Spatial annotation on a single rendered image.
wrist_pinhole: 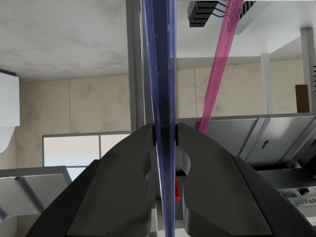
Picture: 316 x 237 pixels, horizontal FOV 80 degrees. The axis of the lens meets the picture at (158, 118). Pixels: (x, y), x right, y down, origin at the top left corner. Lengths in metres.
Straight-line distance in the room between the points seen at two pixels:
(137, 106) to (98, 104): 3.21
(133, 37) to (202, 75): 2.94
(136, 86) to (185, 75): 2.94
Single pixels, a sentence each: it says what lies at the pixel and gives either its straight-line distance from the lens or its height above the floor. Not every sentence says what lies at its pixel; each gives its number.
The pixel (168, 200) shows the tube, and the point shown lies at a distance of 0.21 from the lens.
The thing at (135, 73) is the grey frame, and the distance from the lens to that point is 0.59.
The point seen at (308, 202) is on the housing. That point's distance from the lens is 0.70.
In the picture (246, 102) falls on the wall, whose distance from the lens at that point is 3.56.
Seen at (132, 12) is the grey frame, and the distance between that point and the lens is 0.66.
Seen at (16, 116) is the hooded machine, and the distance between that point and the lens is 3.83.
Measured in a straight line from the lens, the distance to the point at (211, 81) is 0.28.
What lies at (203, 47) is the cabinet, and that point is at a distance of 0.99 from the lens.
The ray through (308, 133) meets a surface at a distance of 0.48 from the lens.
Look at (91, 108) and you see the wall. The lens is 3.82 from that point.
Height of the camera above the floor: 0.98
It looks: 2 degrees down
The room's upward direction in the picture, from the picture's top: 177 degrees clockwise
